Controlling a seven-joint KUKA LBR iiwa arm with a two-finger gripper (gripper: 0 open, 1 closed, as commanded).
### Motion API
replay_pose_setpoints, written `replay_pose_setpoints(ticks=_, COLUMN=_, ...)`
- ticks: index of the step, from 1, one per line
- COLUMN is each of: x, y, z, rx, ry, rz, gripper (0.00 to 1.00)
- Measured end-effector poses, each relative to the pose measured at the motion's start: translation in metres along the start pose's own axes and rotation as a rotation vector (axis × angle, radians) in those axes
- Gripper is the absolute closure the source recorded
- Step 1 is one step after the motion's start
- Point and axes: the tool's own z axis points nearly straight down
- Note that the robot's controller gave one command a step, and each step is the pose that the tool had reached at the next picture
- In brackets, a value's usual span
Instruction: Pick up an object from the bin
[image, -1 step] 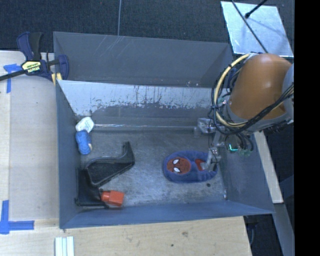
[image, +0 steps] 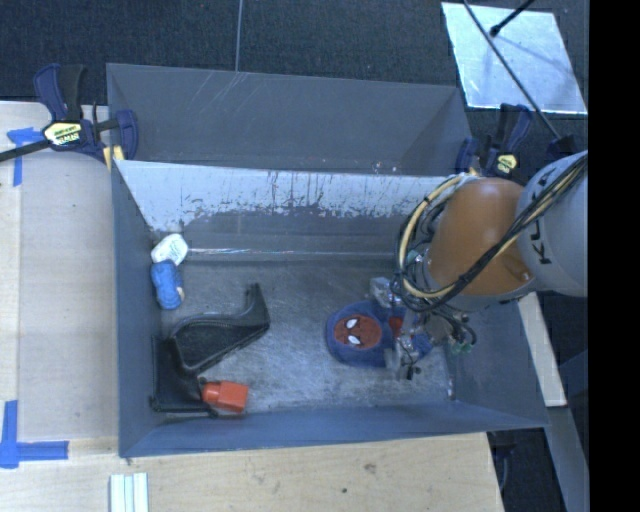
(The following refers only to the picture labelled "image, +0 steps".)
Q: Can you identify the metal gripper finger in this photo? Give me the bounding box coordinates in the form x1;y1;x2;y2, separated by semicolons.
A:
369;276;402;308
384;338;421;383

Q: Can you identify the blue cap with red face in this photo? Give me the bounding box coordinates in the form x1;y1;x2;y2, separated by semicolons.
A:
325;299;434;369

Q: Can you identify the red-orange small block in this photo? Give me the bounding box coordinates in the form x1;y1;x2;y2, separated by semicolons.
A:
201;380;250;416

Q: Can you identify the grey metal bin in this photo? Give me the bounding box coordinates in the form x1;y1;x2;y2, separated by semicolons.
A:
105;63;552;459

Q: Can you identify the blue toy figure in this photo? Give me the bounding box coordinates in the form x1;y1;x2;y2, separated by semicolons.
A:
150;261;186;311

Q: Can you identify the pale wood flat board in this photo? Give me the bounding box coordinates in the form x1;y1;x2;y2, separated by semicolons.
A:
17;149;121;442

